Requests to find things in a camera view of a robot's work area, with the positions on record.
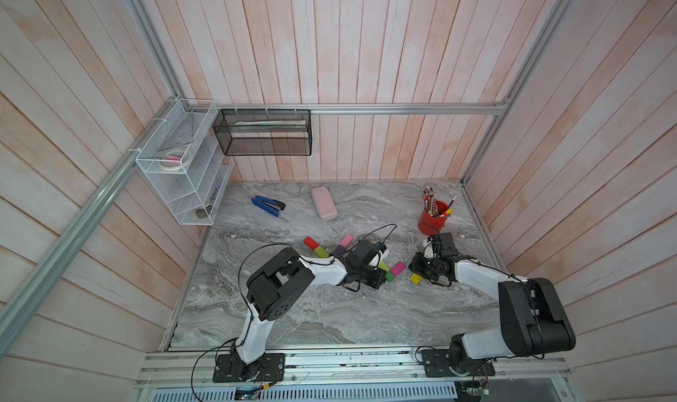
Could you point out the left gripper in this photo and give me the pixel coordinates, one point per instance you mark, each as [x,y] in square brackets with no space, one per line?
[378,280]

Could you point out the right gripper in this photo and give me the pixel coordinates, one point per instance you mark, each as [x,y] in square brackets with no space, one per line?
[415,265]

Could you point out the light green block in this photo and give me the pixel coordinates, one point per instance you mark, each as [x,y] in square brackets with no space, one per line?
[384,266]

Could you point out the yellow block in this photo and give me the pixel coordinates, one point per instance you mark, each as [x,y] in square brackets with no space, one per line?
[416,279]

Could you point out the magenta block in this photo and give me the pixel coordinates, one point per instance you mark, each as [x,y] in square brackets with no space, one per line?
[398,268]

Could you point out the purple block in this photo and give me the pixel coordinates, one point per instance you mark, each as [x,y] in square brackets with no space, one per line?
[338,251]

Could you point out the pink block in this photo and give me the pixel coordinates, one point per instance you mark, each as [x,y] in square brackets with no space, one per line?
[347,240]

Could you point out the lime green block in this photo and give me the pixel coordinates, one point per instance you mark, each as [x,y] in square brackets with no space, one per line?
[321,252]

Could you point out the long red block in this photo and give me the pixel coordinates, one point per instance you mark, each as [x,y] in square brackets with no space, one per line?
[311,243]

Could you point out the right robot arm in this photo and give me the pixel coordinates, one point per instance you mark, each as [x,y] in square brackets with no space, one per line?
[532,320]

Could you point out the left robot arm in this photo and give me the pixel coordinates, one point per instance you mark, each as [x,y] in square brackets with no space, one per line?
[277,285]

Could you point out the red pencil cup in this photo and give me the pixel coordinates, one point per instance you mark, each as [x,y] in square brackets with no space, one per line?
[432,225]

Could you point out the coloured pencils bunch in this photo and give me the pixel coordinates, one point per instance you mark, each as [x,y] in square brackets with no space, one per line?
[433,207]

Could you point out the pink eraser case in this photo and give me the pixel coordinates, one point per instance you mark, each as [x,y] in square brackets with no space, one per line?
[324,203]

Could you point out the blue stapler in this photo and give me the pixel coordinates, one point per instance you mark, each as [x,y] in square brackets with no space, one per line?
[271,206]

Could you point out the black mesh basket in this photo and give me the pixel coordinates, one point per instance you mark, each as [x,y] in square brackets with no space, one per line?
[264,132]

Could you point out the tape roll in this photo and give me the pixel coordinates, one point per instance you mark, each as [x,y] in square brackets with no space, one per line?
[175,159]

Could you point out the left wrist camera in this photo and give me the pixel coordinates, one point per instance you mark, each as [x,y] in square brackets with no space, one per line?
[368,254]

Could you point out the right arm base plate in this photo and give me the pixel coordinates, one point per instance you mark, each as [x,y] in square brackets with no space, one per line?
[447,363]

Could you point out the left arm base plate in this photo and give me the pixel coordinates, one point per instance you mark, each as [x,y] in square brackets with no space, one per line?
[269,368]

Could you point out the white wire shelf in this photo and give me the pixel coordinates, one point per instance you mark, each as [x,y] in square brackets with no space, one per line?
[193,196]

